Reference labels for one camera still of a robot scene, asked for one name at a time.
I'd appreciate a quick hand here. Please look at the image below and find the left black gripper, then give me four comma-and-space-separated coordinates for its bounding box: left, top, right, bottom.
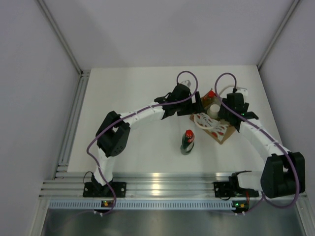
176, 92, 205, 117

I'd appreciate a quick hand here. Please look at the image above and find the dark sauce bottle red cap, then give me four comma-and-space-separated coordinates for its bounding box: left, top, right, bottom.
180, 129, 195, 155

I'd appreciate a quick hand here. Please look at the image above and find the white jar with lid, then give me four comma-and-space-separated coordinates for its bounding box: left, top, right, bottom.
207, 104, 220, 119

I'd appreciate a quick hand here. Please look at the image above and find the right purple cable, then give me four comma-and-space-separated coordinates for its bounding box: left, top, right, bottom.
215, 72, 302, 208

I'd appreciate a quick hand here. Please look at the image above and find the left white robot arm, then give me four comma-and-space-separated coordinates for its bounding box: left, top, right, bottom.
92, 84, 204, 197

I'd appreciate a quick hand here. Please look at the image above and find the aluminium frame post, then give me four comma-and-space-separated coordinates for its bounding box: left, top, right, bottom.
256, 0, 302, 71
35, 0, 83, 75

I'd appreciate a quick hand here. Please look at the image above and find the left aluminium frame post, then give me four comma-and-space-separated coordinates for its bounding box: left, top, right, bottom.
35, 0, 83, 75

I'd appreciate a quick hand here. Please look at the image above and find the oil bottle red cap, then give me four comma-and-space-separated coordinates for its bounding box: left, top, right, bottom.
201, 90, 220, 110

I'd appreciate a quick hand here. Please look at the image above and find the slotted cable duct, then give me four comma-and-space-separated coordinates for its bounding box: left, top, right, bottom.
49, 200, 241, 210

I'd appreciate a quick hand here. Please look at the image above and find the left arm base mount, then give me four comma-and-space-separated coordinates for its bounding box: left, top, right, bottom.
83, 175, 127, 198

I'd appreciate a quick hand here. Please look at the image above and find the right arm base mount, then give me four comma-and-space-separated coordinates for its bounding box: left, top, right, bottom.
213, 181, 235, 201

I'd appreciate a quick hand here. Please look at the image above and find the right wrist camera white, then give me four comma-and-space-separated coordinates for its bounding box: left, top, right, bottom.
233, 87, 249, 98

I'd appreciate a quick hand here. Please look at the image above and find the right aluminium frame post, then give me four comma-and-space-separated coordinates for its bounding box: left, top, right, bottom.
256, 0, 302, 71

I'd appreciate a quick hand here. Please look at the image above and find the purple cable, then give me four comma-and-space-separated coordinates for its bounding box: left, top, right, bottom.
215, 72, 302, 208
87, 70, 199, 214

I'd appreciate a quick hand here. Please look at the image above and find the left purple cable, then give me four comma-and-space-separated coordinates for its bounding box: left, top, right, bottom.
87, 70, 199, 214

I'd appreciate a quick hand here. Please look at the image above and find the aluminium rail frame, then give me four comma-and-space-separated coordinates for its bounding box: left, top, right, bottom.
39, 68, 308, 200

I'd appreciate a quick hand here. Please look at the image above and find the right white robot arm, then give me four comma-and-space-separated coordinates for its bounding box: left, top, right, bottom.
219, 92, 306, 199

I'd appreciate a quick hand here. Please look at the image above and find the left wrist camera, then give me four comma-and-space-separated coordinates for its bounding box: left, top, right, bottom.
181, 80, 191, 88

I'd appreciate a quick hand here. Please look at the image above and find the burlap canvas bag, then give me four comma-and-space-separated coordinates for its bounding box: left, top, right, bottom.
189, 85, 237, 145

